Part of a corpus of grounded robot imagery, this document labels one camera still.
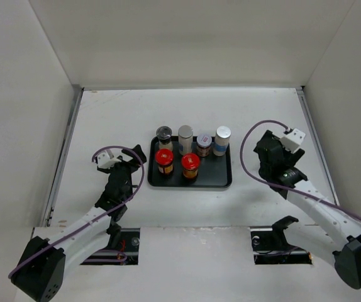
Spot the silver lid blue label bottle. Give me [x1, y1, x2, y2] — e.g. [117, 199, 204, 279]
[213, 126, 231, 157]

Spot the clear lid pepper grinder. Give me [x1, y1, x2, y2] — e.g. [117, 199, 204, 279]
[156, 126, 173, 151]

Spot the red lid orange sauce jar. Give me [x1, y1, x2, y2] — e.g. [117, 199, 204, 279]
[181, 153, 201, 181]

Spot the small white red label jar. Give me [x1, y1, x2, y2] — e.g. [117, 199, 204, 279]
[196, 133, 212, 157]

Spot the silver lid white shaker bottle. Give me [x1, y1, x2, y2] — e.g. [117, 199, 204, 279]
[178, 125, 193, 155]

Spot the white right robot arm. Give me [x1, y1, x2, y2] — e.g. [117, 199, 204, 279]
[253, 129, 361, 289]

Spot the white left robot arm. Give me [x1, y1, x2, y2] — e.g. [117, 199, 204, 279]
[8, 145, 147, 301]

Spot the black rectangular tray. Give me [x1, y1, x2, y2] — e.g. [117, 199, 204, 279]
[147, 136, 232, 189]

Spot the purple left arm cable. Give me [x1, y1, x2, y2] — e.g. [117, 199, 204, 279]
[8, 145, 146, 279]

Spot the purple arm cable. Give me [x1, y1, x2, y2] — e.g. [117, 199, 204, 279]
[8, 145, 146, 279]
[239, 120, 361, 235]

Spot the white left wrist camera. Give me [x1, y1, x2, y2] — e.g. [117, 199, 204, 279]
[94, 149, 121, 169]

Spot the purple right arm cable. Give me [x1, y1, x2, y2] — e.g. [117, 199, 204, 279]
[239, 120, 361, 235]

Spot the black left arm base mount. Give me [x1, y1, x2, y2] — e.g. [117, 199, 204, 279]
[82, 225, 141, 266]

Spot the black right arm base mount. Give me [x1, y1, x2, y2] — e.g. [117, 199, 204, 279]
[250, 216, 312, 265]

